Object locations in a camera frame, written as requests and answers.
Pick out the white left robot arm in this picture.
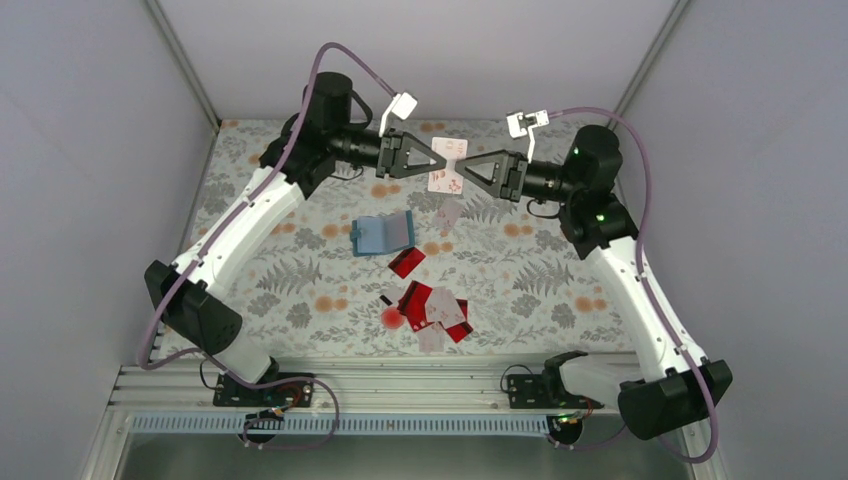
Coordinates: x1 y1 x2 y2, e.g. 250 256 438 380
145 72 447 405

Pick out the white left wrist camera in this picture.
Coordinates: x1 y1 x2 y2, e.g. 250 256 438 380
378 91 418 137

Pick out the small red card right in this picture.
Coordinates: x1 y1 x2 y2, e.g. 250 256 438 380
457 299 468 320

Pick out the aluminium corner post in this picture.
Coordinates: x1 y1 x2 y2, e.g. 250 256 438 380
142 0 222 133
613 0 692 117

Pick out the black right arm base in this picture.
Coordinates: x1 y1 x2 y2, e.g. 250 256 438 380
501 373 605 410

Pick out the blue leather card holder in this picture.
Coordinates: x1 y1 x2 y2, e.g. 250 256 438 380
349 210 416 257

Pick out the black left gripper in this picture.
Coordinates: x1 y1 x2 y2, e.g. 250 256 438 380
329 125 445 179

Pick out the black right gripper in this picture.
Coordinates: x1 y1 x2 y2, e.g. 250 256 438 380
454 149 580 203

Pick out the white card with red circle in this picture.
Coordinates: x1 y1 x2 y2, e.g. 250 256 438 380
380 295 406 330

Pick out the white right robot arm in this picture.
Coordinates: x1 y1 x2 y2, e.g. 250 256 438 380
455 125 733 440

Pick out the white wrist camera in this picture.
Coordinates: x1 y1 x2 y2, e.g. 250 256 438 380
506 110 550 163
378 91 418 137

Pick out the white floral card on table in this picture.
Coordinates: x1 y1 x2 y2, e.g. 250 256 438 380
432 199 464 235

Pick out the aluminium rail frame front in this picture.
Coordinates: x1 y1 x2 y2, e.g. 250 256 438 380
108 357 517 414

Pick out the aluminium corner post left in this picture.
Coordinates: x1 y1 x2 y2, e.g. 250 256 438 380
142 0 222 133

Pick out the white floral card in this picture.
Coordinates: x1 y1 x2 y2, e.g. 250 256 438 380
427 137 468 195
432 199 464 235

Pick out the aluminium corner post right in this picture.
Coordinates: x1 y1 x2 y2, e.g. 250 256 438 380
613 0 692 117

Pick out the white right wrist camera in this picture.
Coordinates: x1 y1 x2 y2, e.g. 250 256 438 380
506 110 550 163

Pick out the red card with black stripe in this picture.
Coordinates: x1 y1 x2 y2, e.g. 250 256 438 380
397 281 432 332

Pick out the white cable duct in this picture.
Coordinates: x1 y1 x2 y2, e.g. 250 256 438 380
128 412 549 437

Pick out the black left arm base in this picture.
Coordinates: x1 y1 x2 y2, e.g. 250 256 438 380
212 372 315 409

